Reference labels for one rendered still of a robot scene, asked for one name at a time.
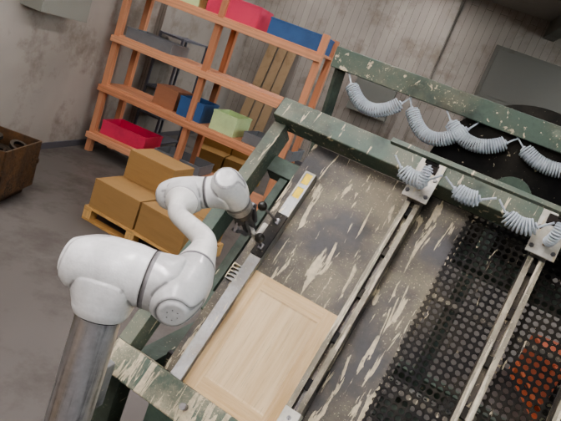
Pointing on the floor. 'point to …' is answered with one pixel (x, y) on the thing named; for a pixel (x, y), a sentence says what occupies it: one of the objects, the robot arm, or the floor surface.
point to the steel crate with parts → (17, 161)
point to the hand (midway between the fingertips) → (251, 231)
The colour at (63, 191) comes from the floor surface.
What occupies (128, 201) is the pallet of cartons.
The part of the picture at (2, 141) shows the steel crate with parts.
